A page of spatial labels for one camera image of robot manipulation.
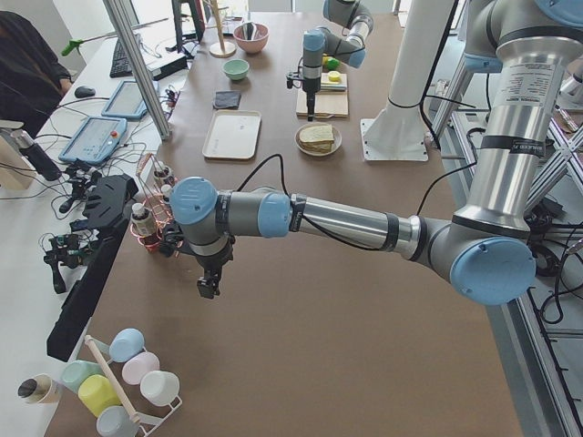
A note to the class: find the metal scoop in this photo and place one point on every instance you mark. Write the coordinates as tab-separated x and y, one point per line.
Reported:
248	30

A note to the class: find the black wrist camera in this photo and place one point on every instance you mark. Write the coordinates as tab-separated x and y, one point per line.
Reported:
294	80

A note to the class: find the cream rabbit tray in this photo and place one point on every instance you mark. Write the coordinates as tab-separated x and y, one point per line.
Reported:
233	134

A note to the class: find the bread slice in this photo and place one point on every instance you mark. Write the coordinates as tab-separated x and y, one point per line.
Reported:
317	147
317	133

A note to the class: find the black bracket stand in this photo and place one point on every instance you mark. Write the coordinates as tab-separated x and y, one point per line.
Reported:
107	211

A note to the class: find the blue cup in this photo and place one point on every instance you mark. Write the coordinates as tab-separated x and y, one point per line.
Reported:
126	344

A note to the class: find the white cup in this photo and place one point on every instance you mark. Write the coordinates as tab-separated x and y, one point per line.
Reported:
161	388

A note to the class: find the computer mouse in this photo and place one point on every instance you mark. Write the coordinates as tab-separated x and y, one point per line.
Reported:
84	92

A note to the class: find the wooden cutting board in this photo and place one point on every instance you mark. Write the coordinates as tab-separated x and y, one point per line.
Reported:
332	99

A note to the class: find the white cup rack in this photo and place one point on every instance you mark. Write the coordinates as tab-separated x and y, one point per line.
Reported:
141	411

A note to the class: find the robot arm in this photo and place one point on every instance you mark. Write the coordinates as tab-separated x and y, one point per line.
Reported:
296	226
352	16

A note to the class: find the wooden stand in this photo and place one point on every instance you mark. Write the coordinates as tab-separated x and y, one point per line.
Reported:
217	47

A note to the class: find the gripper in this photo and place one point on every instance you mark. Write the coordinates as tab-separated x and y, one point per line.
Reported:
311	86
214	262

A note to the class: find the green bowl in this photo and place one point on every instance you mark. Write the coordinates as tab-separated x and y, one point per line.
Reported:
236	69

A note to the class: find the pink bowl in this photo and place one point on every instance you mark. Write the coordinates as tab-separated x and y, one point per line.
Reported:
256	45

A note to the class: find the aluminium frame post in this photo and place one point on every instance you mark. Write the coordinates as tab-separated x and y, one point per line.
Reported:
119	18

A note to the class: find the person in black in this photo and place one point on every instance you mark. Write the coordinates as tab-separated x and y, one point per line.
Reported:
33	82

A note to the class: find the white round plate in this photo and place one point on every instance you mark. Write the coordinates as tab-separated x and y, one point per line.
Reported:
337	140

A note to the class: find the pink cup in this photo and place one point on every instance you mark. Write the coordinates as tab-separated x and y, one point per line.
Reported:
135	369

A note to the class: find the green cup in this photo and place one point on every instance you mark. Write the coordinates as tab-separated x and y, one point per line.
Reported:
76	372

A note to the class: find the black keyboard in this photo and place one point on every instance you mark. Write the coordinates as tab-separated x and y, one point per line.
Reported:
120	66

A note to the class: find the paper cup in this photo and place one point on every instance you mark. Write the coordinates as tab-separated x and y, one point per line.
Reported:
40	389

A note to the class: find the teach pendant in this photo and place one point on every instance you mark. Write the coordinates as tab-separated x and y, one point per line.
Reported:
125	102
95	141

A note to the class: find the yellow cup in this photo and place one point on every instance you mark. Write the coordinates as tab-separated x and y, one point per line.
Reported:
97	394

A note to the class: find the green lime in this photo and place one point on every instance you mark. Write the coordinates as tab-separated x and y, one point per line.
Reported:
333	64

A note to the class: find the grey cup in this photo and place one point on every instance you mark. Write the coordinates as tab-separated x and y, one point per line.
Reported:
114	422

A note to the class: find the copper wire bottle rack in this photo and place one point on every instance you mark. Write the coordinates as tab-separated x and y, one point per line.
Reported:
153	201

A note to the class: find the half lemon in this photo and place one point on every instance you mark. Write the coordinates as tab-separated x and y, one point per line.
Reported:
334	77

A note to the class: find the tea bottle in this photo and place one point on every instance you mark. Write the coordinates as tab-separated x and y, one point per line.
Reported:
166	191
163	175
143	221

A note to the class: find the grey folded cloth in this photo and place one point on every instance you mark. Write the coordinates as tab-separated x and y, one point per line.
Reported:
229	99

